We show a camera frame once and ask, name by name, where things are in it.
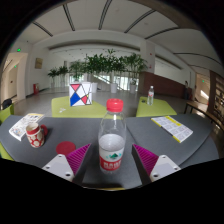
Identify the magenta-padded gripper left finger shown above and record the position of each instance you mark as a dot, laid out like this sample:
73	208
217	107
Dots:
59	166

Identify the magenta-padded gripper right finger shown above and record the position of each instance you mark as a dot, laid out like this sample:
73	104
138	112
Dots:
163	167

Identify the clear red-capped water bottle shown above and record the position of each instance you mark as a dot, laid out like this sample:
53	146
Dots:
112	146

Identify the small clear water bottle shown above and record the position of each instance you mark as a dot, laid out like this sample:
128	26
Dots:
150	96

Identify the flat round red coaster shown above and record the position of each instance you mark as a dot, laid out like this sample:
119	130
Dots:
65	148

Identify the red and white mug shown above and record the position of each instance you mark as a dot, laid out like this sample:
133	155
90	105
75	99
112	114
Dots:
34	136

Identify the yellow-edged white leaflet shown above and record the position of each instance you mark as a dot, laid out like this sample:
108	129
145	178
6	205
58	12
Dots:
173	128

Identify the colourful printed booklet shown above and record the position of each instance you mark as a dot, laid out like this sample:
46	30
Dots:
24	125

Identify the large lime green table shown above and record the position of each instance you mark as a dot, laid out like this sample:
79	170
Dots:
66	111

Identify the small lime green table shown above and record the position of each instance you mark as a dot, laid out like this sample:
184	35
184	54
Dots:
160	108

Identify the wooden bench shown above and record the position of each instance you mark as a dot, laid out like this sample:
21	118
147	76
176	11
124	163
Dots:
200	108

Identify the white box with coloured triangles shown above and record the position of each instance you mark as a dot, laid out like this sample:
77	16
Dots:
80	95

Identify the person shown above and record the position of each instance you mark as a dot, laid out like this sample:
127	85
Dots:
186	90

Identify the red fire extinguisher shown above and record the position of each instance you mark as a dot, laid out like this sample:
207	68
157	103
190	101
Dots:
35	89

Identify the black chair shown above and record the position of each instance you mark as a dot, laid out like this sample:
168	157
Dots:
6	103

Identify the green exit sign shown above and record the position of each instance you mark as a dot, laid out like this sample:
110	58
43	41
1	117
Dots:
18	50

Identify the framed wall picture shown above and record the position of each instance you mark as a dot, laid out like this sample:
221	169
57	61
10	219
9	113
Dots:
38	63

